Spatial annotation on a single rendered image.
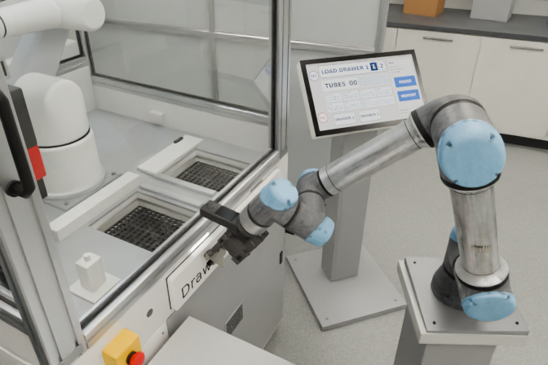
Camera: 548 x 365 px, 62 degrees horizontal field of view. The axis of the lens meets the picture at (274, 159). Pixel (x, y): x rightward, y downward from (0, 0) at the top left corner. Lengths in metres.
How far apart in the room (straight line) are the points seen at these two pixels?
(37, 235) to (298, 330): 1.61
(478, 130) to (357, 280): 1.66
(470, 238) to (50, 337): 0.86
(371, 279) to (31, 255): 1.90
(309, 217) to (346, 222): 1.16
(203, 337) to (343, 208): 1.08
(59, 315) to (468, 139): 0.82
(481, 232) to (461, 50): 2.88
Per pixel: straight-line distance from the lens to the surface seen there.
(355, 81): 1.87
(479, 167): 0.93
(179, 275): 1.21
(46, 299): 0.93
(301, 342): 2.23
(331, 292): 2.39
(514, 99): 3.99
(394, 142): 1.07
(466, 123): 0.93
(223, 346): 1.26
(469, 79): 3.92
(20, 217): 0.83
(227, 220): 1.13
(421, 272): 1.47
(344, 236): 2.26
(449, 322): 1.38
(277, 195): 1.00
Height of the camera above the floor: 1.76
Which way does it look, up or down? 30 degrees down
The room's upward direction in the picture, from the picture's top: 1 degrees clockwise
